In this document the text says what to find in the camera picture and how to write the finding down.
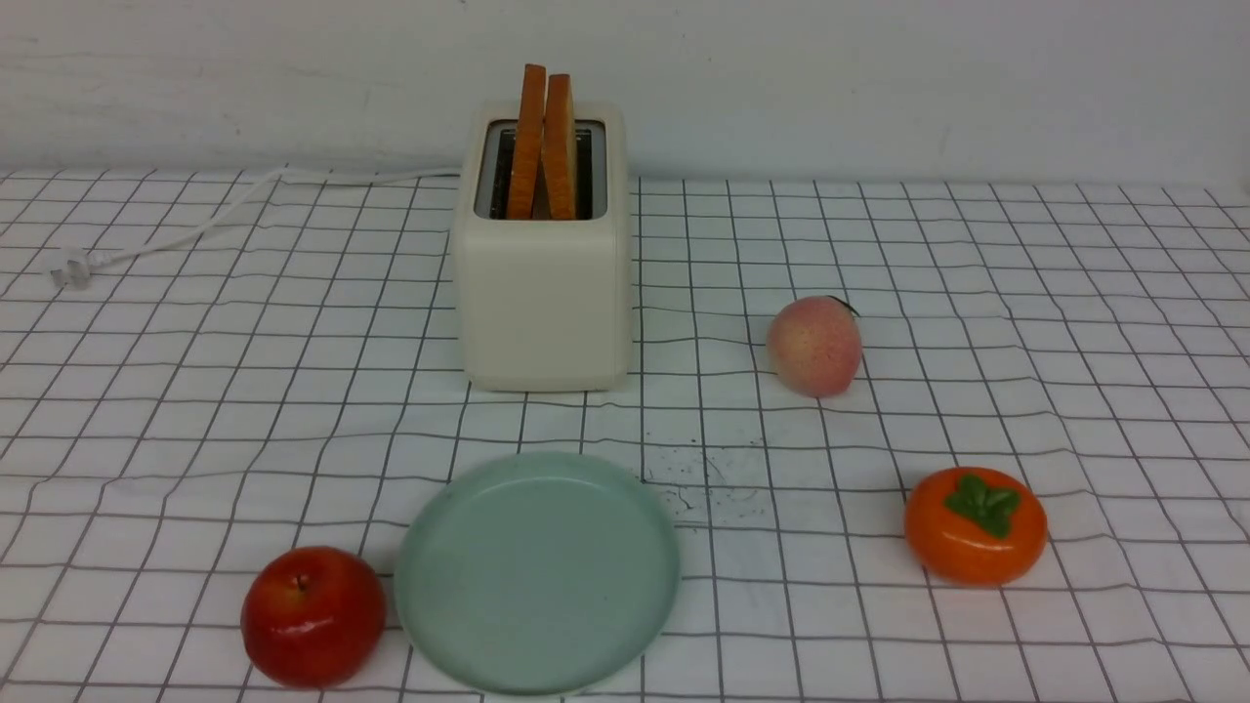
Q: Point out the toast slice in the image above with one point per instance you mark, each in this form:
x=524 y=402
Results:
x=559 y=153
x=528 y=143

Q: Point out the cream white toaster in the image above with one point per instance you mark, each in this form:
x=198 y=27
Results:
x=545 y=306

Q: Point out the pink peach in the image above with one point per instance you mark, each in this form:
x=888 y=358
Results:
x=814 y=346

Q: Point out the pale green round plate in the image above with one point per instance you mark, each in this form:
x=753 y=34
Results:
x=539 y=574

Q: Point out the orange persimmon with green leaf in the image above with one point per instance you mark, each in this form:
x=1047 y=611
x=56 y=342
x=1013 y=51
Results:
x=975 y=526

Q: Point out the red apple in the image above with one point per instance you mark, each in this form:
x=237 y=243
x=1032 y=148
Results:
x=312 y=617

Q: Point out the white grid tablecloth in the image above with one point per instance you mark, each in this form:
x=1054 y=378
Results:
x=294 y=378

